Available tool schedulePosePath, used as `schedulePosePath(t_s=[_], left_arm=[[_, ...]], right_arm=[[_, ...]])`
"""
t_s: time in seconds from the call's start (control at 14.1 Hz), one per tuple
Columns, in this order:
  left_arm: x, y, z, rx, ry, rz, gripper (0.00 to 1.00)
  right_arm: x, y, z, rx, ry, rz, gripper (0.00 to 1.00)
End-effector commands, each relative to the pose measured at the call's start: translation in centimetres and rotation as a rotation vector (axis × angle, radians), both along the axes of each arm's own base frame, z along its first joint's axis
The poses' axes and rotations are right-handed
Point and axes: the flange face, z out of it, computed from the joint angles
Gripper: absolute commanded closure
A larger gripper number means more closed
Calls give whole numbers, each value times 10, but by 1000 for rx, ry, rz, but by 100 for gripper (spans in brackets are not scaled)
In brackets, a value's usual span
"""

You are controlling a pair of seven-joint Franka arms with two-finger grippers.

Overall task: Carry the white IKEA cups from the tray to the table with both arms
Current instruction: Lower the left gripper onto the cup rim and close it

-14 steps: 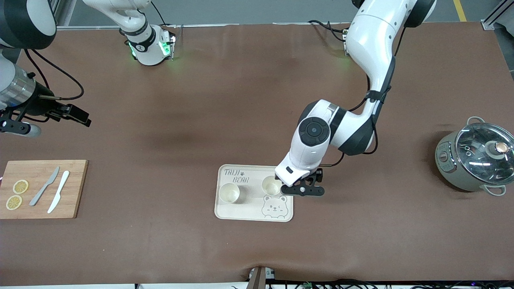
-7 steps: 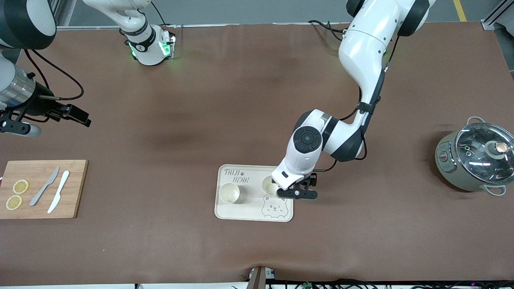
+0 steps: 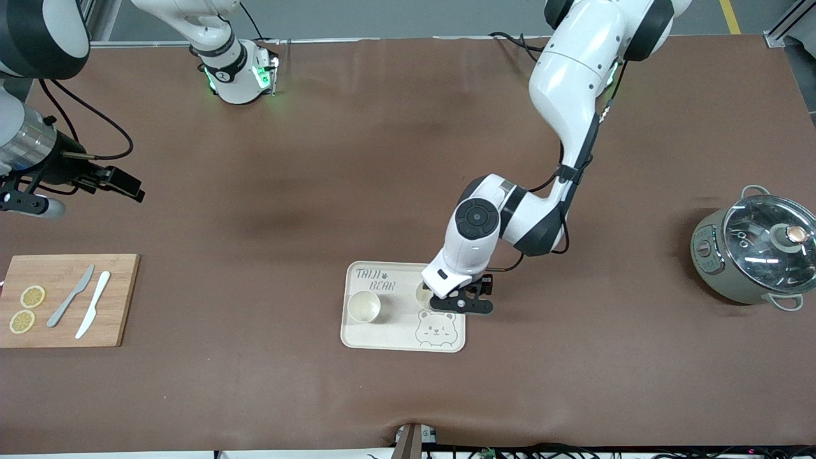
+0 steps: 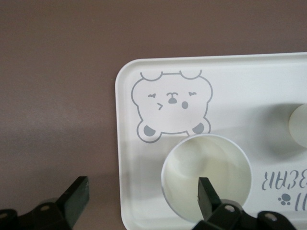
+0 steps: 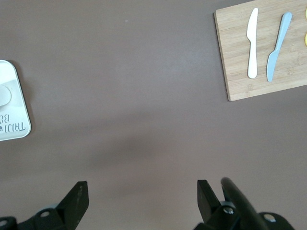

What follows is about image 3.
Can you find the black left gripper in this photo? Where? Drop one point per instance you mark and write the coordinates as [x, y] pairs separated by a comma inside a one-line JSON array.
[[488, 287]]

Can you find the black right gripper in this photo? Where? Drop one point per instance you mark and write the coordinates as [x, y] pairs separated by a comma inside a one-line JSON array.
[[62, 166]]

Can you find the white paper cup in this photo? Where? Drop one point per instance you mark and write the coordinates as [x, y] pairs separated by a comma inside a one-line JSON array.
[[422, 296]]

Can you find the white plastic cup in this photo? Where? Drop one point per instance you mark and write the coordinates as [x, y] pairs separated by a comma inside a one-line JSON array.
[[364, 306]]

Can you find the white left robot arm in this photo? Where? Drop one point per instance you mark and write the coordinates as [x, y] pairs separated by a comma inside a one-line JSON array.
[[574, 70]]

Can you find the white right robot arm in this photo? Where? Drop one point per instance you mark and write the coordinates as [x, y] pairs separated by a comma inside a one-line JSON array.
[[223, 60]]

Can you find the cream bear print tray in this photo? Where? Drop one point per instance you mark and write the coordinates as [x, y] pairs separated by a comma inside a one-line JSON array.
[[398, 325]]

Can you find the bamboo cutting board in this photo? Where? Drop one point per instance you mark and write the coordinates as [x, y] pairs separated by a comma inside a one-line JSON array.
[[121, 299]]

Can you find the grey plastic knife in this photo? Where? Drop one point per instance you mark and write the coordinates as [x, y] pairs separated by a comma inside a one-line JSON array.
[[69, 298]]

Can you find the white plastic knife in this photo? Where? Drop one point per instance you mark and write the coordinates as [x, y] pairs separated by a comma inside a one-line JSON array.
[[94, 305]]

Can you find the lemon slice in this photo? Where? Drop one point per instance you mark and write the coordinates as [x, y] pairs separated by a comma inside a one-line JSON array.
[[22, 321], [32, 296]]

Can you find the brown table cover mat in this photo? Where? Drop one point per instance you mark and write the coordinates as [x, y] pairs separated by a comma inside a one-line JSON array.
[[319, 159]]

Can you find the grey-green electric pot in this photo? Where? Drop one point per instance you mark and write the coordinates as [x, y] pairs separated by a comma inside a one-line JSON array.
[[707, 261]]

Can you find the glass pot lid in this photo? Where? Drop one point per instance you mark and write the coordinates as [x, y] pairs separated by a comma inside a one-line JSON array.
[[758, 245]]

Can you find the brown camera mount post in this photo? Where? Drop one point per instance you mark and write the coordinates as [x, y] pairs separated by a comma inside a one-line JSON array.
[[411, 443]]

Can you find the aluminium frame profile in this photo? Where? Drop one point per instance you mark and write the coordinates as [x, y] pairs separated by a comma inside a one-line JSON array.
[[787, 22], [95, 22]]

